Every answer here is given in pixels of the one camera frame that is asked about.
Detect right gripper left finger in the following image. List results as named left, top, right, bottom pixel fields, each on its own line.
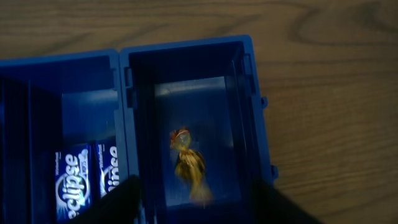
left=67, top=175, right=141, bottom=224

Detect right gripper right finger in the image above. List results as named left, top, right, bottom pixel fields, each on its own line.
left=250, top=179, right=324, bottom=224

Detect blue candy pack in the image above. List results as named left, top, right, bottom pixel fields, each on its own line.
left=54, top=143, right=93, bottom=222
left=94, top=139, right=121, bottom=198

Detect gold candy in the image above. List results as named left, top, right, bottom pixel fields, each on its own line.
left=169, top=126, right=215, bottom=205

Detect blue tray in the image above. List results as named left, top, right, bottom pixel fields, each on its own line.
left=0, top=34, right=279, bottom=224

